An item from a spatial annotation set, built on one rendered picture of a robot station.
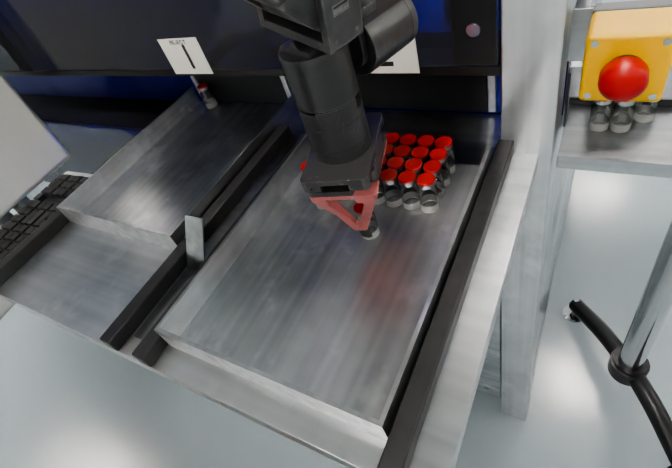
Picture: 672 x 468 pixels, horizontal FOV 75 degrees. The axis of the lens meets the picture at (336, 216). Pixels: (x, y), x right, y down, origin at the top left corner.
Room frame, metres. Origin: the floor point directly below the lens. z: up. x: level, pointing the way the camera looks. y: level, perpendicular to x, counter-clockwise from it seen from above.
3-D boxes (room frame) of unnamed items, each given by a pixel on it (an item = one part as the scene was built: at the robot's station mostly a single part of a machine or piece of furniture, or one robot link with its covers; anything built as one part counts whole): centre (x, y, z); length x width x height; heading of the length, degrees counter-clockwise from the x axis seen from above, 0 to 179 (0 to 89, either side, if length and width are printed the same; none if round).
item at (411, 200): (0.41, -0.05, 0.90); 0.18 x 0.02 x 0.05; 49
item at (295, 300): (0.34, 0.01, 0.90); 0.34 x 0.26 x 0.04; 139
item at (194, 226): (0.38, 0.21, 0.91); 0.14 x 0.03 x 0.06; 139
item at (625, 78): (0.32, -0.30, 0.99); 0.04 x 0.04 x 0.04; 49
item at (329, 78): (0.35, -0.04, 1.09); 0.07 x 0.06 x 0.07; 120
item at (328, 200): (0.35, -0.03, 0.96); 0.07 x 0.07 x 0.09; 64
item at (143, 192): (0.65, 0.19, 0.90); 0.34 x 0.26 x 0.04; 139
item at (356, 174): (0.35, -0.03, 1.03); 0.10 x 0.07 x 0.07; 154
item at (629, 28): (0.35, -0.33, 0.99); 0.08 x 0.07 x 0.07; 139
